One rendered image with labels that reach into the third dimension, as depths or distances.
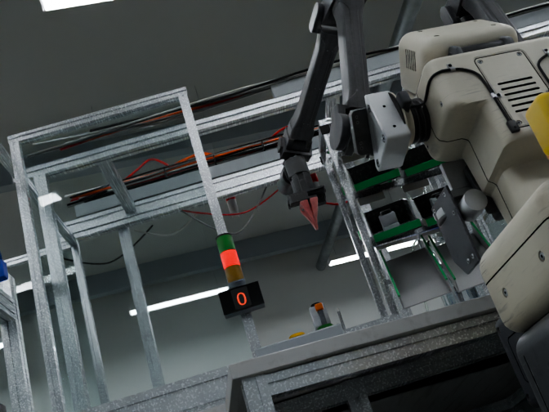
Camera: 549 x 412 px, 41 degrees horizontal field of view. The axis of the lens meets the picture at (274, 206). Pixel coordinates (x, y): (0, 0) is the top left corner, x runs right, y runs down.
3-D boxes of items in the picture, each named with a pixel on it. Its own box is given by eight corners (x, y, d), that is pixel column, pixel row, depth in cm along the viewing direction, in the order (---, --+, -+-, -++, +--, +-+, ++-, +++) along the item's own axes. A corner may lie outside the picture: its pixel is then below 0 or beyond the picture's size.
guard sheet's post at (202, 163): (270, 381, 207) (186, 93, 248) (261, 384, 206) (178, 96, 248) (271, 383, 209) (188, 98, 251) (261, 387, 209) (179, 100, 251)
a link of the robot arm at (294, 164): (286, 153, 194) (306, 150, 196) (279, 166, 200) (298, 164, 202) (293, 176, 192) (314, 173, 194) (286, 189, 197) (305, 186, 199)
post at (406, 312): (448, 406, 291) (336, 117, 350) (438, 409, 291) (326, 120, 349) (447, 409, 295) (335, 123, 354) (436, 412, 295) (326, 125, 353)
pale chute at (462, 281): (507, 275, 190) (502, 260, 189) (457, 293, 191) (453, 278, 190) (475, 233, 216) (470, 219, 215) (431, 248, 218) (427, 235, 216)
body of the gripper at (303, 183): (289, 211, 195) (281, 187, 198) (326, 201, 196) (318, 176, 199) (288, 201, 189) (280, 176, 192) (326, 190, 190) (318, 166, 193)
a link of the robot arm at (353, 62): (330, -31, 168) (372, -23, 170) (311, 10, 179) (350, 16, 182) (343, 137, 148) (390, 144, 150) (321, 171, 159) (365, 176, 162)
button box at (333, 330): (349, 347, 171) (340, 321, 173) (261, 373, 169) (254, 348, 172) (348, 354, 177) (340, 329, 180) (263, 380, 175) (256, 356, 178)
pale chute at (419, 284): (452, 292, 189) (447, 277, 188) (403, 310, 190) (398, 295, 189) (426, 248, 215) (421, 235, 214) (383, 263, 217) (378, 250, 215)
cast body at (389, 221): (402, 232, 200) (393, 208, 200) (386, 238, 200) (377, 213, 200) (399, 230, 208) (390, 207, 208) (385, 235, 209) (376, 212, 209)
